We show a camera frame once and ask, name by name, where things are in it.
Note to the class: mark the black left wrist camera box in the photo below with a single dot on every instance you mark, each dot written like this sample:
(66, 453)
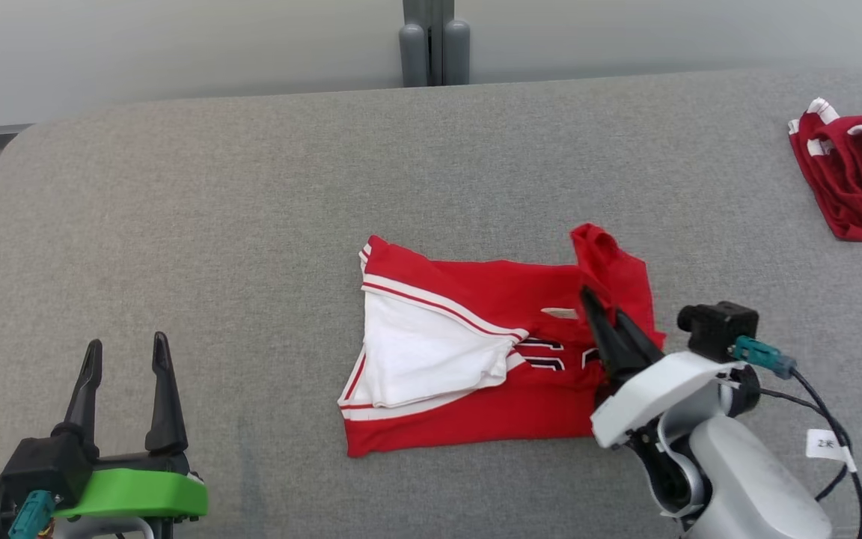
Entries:
(46, 468)

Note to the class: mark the grey fabric sofa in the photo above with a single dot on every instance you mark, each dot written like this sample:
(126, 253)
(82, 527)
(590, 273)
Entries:
(176, 224)

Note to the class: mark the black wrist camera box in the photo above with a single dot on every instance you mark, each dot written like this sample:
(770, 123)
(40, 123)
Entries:
(719, 329)
(46, 468)

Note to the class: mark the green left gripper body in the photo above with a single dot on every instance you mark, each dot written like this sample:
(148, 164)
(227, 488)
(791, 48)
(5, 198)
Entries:
(139, 494)

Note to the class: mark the red white-sleeved Bulls shirt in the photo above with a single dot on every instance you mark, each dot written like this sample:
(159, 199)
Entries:
(476, 419)

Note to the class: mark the grey partition post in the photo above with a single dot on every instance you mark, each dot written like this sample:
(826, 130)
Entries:
(420, 9)

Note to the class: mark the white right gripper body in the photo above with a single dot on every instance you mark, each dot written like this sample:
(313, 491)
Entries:
(655, 397)

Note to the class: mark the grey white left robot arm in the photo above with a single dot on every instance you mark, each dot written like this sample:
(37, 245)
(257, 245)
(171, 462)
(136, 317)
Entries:
(102, 530)

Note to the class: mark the grey rounded post foot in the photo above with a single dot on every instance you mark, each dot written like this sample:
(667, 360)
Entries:
(456, 52)
(413, 56)

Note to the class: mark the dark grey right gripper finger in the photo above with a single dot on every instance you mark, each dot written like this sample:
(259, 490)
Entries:
(610, 348)
(640, 348)

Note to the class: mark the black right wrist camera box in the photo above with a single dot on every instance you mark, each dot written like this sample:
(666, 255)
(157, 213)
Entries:
(719, 329)

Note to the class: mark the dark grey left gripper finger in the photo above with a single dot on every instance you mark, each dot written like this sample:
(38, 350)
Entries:
(165, 419)
(85, 404)

